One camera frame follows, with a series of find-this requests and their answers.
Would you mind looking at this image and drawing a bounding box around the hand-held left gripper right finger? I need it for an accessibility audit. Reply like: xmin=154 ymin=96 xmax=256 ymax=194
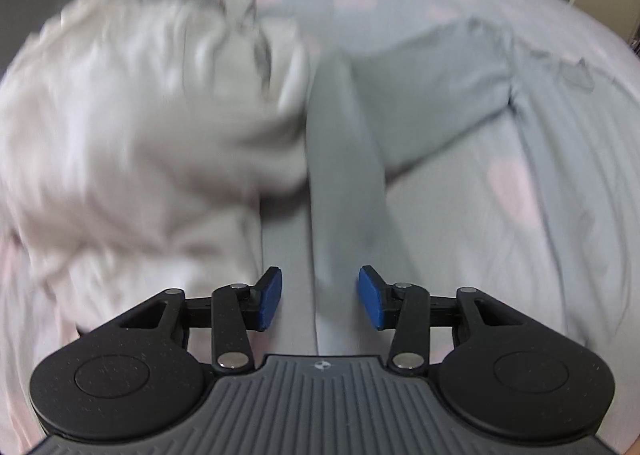
xmin=358 ymin=265 xmax=531 ymax=376

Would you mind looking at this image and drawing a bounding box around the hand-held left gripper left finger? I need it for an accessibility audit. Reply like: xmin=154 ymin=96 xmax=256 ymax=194
xmin=117 ymin=266 xmax=283 ymax=376

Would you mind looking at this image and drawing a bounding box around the grey long-sleeved shirt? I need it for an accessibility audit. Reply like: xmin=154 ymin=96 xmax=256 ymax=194
xmin=257 ymin=17 xmax=640 ymax=361

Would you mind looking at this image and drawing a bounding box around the beige crumpled garment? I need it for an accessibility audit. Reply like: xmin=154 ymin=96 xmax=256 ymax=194
xmin=0 ymin=0 xmax=313 ymax=331

